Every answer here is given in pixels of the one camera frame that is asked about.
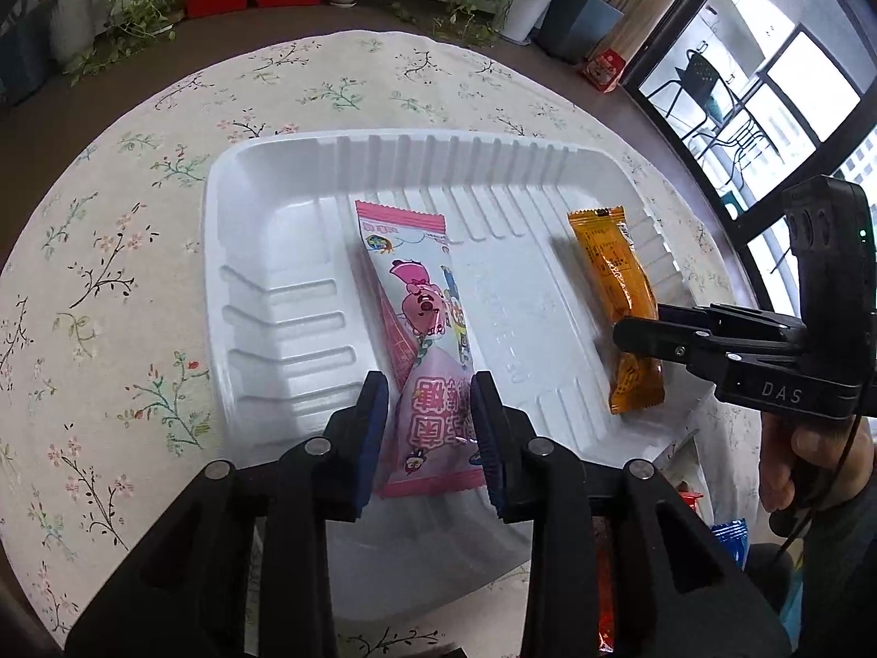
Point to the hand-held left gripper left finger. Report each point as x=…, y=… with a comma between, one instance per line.
x=371, y=425

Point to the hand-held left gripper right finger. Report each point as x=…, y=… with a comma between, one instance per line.
x=486, y=425

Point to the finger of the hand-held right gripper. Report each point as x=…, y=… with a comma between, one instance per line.
x=658, y=341
x=726, y=317

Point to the orange snack packet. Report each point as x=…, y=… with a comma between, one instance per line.
x=616, y=267

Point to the pink cartoon snack packet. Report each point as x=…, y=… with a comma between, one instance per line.
x=418, y=301

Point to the white plastic tray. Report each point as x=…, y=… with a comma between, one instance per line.
x=288, y=267

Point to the blue snack packet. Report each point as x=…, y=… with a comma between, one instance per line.
x=730, y=543

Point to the person's right hand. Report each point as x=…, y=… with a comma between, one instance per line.
x=778, y=459

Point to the black framed window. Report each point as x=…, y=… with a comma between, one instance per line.
x=815, y=75

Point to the black outdoor chair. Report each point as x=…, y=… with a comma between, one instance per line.
x=706, y=89

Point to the red box on floor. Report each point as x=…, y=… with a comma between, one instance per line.
x=604, y=70

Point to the floral tablecloth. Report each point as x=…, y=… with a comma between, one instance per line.
x=137, y=219

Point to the tall plant in blue-grey pot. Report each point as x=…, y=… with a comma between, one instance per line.
x=582, y=24

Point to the trailing vine plant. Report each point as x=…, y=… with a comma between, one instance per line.
x=140, y=14

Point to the plant in white ribbed pot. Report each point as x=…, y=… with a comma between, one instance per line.
x=72, y=24

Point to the leafy plant in dark pot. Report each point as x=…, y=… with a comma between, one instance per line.
x=20, y=55

